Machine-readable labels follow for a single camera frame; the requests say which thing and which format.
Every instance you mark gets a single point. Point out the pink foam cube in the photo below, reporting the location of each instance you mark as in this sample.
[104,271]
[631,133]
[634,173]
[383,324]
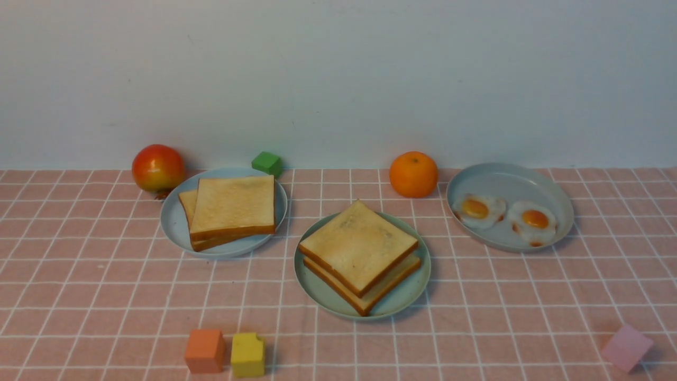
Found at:
[626,348]

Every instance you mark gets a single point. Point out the green centre plate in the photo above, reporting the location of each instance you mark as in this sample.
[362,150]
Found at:
[317,286]

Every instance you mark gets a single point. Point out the fried egg middle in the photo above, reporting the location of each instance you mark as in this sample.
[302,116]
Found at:
[534,224]

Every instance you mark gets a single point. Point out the pink checked tablecloth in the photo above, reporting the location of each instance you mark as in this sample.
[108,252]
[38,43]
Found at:
[92,290]

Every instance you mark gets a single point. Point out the yellow foam cube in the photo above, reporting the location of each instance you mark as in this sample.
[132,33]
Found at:
[248,355]

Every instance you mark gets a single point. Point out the fried egg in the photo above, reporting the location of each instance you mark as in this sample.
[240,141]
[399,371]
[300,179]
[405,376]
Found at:
[479,212]
[534,224]

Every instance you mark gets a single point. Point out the green foam cube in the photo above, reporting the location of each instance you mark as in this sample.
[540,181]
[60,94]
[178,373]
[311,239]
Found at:
[268,163]

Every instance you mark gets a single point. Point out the orange fruit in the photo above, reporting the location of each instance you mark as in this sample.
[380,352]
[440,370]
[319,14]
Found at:
[413,174]

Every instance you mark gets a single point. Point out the fried egg left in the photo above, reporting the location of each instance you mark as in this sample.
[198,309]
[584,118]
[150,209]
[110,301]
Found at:
[479,212]

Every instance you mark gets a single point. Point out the orange foam cube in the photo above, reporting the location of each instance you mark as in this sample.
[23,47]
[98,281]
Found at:
[205,351]

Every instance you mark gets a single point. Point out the red pomegranate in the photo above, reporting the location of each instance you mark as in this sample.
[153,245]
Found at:
[158,169]

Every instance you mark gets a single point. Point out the grey egg plate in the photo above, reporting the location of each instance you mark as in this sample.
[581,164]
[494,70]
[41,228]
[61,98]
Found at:
[513,184]

